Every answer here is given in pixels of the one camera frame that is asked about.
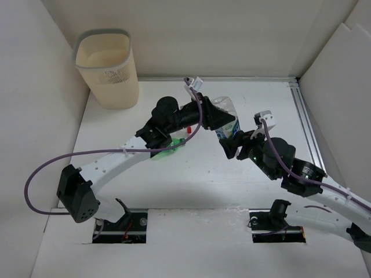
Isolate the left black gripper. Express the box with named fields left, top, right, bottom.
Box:
left=165, top=92, right=233, bottom=134

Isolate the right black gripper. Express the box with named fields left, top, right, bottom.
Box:
left=219, top=126, right=278, bottom=180

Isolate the clear bottle green white label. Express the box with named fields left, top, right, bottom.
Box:
left=213, top=96, right=242, bottom=142

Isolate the clear bottle red label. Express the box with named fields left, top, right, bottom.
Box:
left=171, top=126, right=192, bottom=138

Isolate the green plastic bottle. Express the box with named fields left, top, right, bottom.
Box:
left=151, top=138, right=186, bottom=160

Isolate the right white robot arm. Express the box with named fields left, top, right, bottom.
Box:
left=219, top=131, right=370, bottom=253

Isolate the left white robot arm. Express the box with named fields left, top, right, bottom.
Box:
left=56, top=93, right=236, bottom=230

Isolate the beige plastic waste bin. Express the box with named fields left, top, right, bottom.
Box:
left=72, top=28, right=139, bottom=109

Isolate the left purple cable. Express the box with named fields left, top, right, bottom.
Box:
left=24, top=85, right=203, bottom=243

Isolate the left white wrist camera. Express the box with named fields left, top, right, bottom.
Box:
left=184, top=76, right=203, bottom=93

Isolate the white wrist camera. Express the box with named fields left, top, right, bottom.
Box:
left=184, top=76, right=203, bottom=93
left=251, top=110, right=276, bottom=138

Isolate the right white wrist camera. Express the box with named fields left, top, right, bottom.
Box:
left=251, top=110, right=276, bottom=138

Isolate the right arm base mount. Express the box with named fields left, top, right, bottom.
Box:
left=247, top=199, right=306, bottom=243

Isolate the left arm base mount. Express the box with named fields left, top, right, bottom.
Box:
left=92, top=210, right=148, bottom=244

